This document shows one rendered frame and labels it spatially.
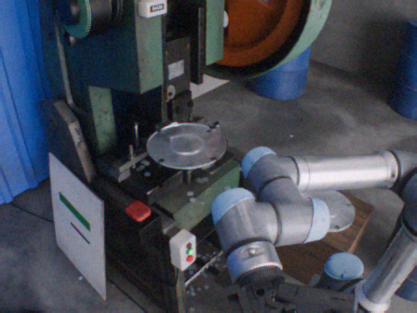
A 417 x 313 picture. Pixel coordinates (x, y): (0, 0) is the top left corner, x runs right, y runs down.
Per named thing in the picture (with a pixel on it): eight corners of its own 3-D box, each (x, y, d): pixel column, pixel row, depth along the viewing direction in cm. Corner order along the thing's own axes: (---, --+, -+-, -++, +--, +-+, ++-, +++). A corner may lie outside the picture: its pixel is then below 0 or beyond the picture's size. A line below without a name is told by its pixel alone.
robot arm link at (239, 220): (262, 183, 59) (213, 184, 56) (286, 237, 51) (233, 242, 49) (248, 213, 64) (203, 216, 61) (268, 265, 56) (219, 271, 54)
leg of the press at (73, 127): (191, 320, 155) (184, 166, 102) (174, 336, 148) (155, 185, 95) (76, 224, 203) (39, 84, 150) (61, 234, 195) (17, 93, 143)
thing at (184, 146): (184, 117, 149) (184, 115, 148) (241, 142, 134) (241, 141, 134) (130, 147, 131) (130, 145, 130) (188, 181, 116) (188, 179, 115)
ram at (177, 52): (200, 111, 131) (200, 33, 113) (170, 127, 121) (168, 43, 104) (167, 97, 140) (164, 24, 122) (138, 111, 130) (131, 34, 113)
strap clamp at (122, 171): (153, 161, 137) (151, 138, 131) (118, 183, 126) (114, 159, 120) (142, 155, 140) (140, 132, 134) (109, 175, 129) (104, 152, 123)
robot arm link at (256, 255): (274, 259, 55) (274, 233, 49) (283, 283, 52) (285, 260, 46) (229, 273, 55) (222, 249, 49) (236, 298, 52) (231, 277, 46)
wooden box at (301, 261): (356, 251, 188) (374, 206, 168) (326, 296, 164) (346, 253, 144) (297, 220, 209) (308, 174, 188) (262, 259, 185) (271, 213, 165)
